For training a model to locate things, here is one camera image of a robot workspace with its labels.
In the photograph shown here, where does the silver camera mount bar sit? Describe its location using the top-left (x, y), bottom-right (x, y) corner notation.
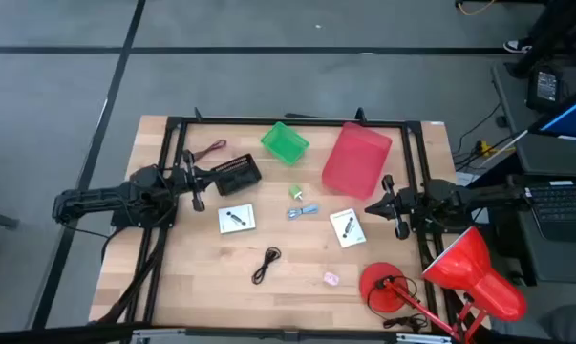
top-left (129, 327), bottom-right (454, 344)

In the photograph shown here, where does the yellow plug connector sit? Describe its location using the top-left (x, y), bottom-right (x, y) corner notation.
top-left (475, 140), bottom-right (517, 159)

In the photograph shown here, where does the white paper sheet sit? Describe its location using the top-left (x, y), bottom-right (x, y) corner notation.
top-left (455, 170), bottom-right (490, 226)

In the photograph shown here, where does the black lamp cord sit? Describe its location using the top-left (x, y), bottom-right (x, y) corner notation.
top-left (366, 274), bottom-right (430, 333)

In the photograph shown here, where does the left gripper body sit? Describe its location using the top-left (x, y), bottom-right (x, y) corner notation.
top-left (172, 149), bottom-right (207, 213)

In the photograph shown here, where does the person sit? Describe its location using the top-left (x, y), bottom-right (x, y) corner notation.
top-left (501, 0), bottom-right (576, 54)

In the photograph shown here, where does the red desk lamp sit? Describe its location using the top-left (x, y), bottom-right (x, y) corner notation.
top-left (358, 226), bottom-right (528, 343)

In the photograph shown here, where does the black floor cable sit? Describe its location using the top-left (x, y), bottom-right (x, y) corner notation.
top-left (452, 102), bottom-right (504, 171)

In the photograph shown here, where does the green plastic basket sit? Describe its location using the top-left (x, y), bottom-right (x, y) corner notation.
top-left (260, 120), bottom-right (311, 167)

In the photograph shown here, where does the black plastic basket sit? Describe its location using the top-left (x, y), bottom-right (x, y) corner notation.
top-left (210, 153), bottom-right (263, 197)

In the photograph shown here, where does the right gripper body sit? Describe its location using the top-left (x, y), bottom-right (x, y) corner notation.
top-left (381, 174), bottom-right (416, 241)

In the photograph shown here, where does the grey side desk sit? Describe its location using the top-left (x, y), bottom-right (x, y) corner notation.
top-left (490, 61), bottom-right (576, 288)

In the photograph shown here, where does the yellow cable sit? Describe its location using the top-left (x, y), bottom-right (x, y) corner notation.
top-left (457, 0), bottom-right (497, 17)

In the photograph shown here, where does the maroon cable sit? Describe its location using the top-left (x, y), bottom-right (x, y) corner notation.
top-left (193, 139), bottom-right (228, 162)

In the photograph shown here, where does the black laptop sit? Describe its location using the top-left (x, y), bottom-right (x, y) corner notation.
top-left (523, 180), bottom-right (576, 243)

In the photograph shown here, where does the white product box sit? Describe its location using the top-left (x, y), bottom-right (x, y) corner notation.
top-left (329, 207), bottom-right (368, 249)
top-left (217, 204), bottom-right (257, 235)

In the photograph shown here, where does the black cable bundle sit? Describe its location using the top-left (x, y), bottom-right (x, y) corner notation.
top-left (96, 224), bottom-right (168, 326)

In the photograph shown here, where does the monitor with blue screen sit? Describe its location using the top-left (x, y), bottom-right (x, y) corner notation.
top-left (528, 78), bottom-right (576, 143)

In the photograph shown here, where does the black metal table frame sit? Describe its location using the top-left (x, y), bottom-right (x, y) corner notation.
top-left (89, 107), bottom-right (460, 335)

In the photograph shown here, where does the pink translucent plastic bin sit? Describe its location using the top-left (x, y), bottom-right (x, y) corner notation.
top-left (321, 121), bottom-right (394, 201)

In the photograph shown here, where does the black power adapter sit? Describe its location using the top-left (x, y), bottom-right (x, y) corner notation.
top-left (525, 66), bottom-right (564, 112)

